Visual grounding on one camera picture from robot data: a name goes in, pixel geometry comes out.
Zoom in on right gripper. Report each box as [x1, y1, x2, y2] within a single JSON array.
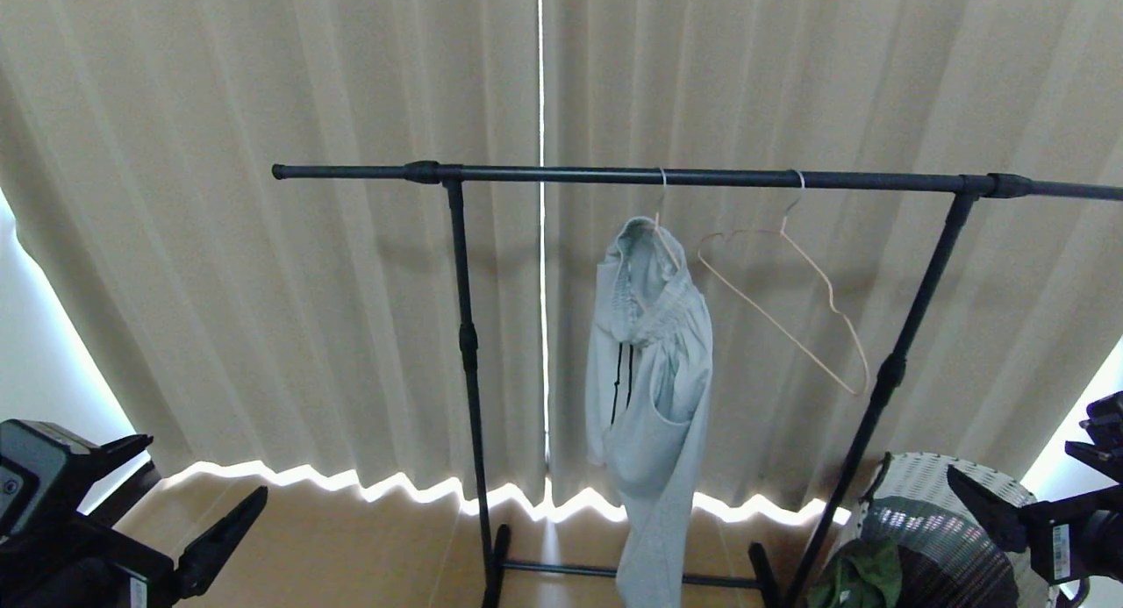
[[946, 440, 1123, 587]]

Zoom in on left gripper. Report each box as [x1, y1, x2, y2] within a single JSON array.
[[0, 433, 269, 608]]

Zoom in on green garment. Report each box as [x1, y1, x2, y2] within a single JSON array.
[[807, 538, 905, 608]]

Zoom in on pale grey shorts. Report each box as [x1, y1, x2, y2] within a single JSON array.
[[586, 218, 713, 608]]

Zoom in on pink clothes hanger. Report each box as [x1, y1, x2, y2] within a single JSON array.
[[697, 171, 871, 398], [651, 168, 683, 272]]

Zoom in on white laundry basket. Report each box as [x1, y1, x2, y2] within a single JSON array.
[[825, 453, 1067, 608]]

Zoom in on black clothes rack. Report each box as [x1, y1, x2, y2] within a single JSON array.
[[272, 161, 1123, 608]]

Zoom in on beige curtain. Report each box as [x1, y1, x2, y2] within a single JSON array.
[[0, 0, 1123, 526]]

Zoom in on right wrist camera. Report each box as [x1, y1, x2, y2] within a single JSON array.
[[1079, 392, 1123, 451]]

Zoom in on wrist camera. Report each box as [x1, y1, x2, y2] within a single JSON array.
[[0, 419, 108, 539], [1079, 392, 1123, 451]]

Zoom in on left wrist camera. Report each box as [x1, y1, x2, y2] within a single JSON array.
[[0, 419, 108, 539]]

